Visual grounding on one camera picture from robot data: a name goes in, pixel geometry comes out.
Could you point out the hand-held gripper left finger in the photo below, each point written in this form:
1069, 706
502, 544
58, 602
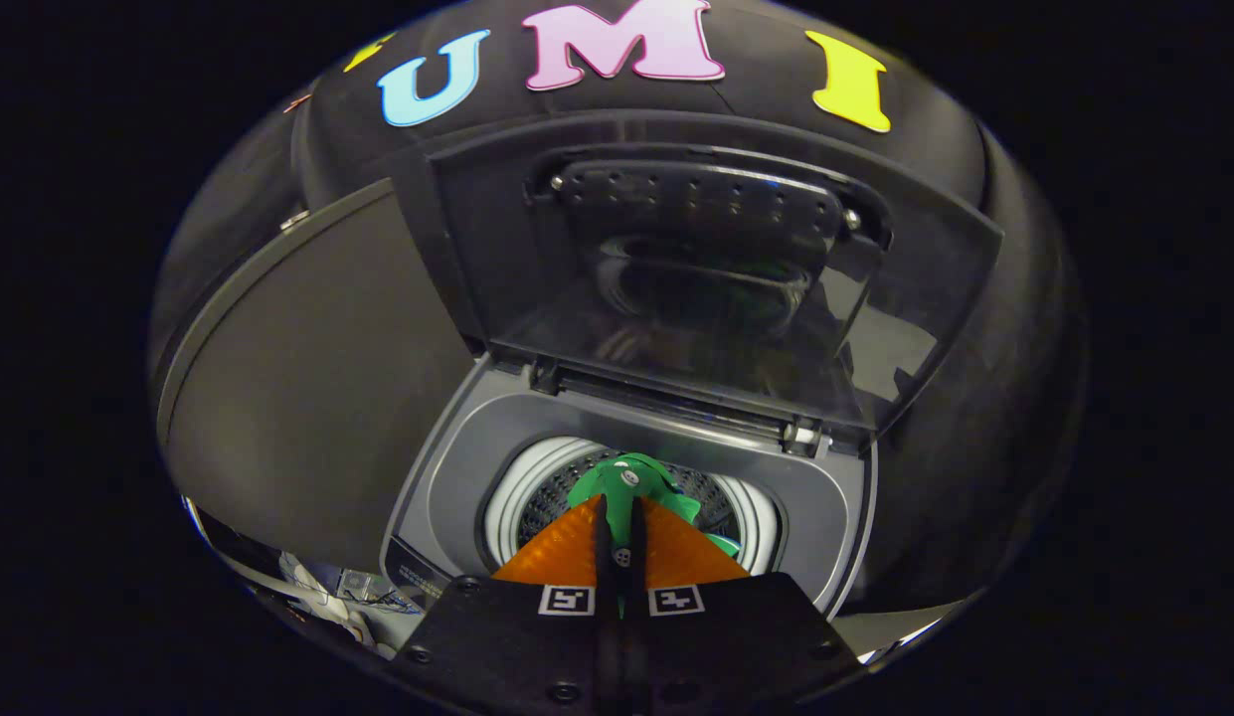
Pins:
605, 547

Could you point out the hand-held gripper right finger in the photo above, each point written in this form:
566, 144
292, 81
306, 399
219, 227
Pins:
636, 547

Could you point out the green polo shirt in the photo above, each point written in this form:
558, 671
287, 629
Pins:
616, 482

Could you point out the grey washing machine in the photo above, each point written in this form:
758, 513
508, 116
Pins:
457, 467

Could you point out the white clip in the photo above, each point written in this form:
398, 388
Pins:
294, 218

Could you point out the black backdrop cloth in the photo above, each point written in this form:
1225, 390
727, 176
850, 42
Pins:
974, 149

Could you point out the pink clip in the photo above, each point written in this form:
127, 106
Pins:
296, 100

